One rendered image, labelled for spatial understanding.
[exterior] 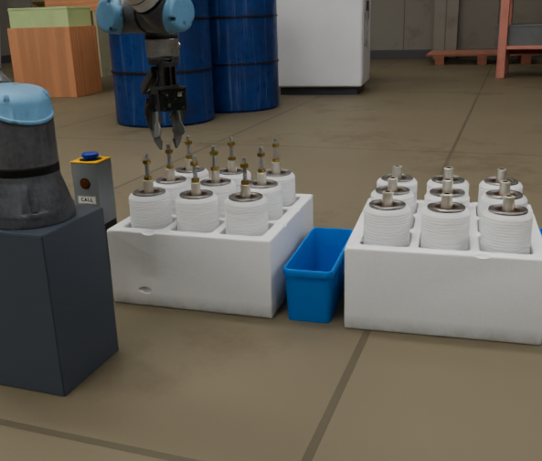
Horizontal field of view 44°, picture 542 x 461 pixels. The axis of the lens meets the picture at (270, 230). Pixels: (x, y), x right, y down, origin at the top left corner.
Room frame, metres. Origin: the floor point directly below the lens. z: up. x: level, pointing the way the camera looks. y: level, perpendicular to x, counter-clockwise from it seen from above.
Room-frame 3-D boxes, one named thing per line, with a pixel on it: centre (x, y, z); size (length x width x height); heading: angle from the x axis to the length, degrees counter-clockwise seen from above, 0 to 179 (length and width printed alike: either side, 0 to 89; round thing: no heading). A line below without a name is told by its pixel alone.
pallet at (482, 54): (8.37, -2.66, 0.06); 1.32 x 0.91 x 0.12; 70
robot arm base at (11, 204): (1.15, 0.43, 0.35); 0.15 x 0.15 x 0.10
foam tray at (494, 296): (1.40, -0.39, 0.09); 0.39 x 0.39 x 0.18; 74
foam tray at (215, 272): (1.57, 0.13, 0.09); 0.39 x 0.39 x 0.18; 72
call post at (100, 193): (1.58, 0.43, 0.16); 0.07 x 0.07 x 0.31; 72
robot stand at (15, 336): (1.15, 0.43, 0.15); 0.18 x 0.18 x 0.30; 70
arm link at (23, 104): (1.15, 0.43, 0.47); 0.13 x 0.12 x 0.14; 51
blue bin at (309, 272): (1.44, -0.12, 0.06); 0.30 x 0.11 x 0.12; 163
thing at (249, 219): (1.42, 0.05, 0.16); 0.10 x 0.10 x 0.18
